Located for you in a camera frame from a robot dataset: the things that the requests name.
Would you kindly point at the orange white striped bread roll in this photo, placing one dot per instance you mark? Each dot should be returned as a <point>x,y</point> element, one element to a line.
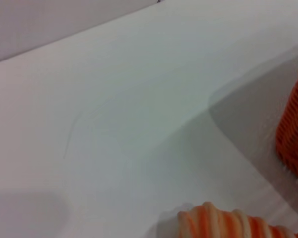
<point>226,223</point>

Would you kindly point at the orange woven plastic basket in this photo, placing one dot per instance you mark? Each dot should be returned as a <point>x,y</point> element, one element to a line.
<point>294,124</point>

